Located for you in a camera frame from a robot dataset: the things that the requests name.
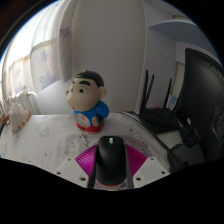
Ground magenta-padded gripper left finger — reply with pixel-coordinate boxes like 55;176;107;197
54;145;100;190

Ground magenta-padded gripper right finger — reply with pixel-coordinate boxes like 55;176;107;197
123;144;170;190

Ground black computer mouse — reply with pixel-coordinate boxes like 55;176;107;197
94;135;128;186

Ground round purple printed mouse pad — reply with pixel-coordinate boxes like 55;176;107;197
74;134;153;191

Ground white printed tablecloth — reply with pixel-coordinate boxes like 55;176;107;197
0;112;174;191

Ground black router with antennas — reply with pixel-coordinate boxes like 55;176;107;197
138;69;183;134

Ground cartoon boy figurine clock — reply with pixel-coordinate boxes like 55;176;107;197
65;69;110;133

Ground black computer monitor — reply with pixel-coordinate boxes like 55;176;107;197
168;47;224;167

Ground wooden model sailing ship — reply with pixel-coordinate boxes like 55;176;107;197
0;98;10;127

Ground white star-print curtain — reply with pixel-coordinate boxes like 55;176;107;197
0;0;79;101

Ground black cable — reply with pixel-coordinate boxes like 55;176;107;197
121;110;176;172

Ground white wall shelf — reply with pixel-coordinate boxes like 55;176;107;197
148;14;214;51

